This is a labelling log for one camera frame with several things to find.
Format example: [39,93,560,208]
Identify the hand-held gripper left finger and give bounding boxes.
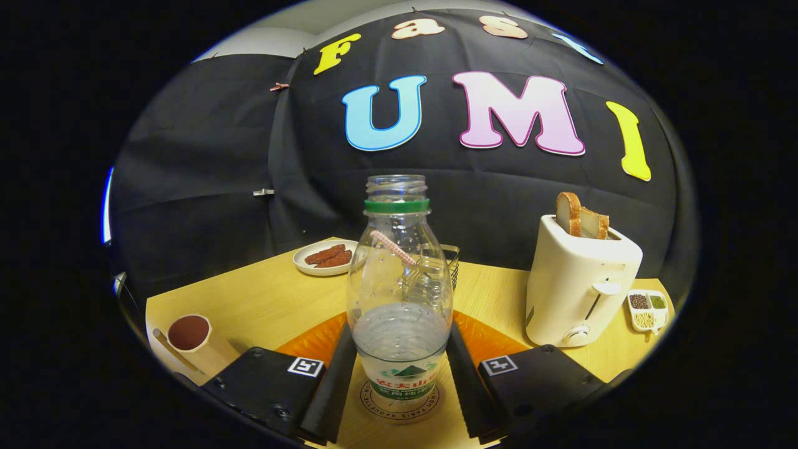
[201,312,360,447]

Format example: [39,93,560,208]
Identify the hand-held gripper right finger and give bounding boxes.
[445,312,607,446]

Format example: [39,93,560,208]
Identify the round cork coaster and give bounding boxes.
[359,374,441,420]

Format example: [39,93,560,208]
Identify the clear plastic juice bottle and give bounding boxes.
[346,175,454,417]

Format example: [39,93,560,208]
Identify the beige cup with wooden handle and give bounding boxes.
[151,314,241,379]

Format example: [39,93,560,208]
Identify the wooden table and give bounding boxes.
[145,237,676,449]

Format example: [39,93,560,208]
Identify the round white plate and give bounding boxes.
[292,239,360,278]

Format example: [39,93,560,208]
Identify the brown sausage piece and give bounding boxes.
[304,244,347,266]
[315,250,353,269]

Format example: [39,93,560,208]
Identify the white toaster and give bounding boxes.
[525,215,644,349]

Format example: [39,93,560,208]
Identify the white divided grain dish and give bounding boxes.
[627,289,670,336]

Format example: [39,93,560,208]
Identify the toast slice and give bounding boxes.
[555,191,582,238]
[580,206,611,241]

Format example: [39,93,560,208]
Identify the black backdrop cloth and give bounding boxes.
[109,7,696,316]

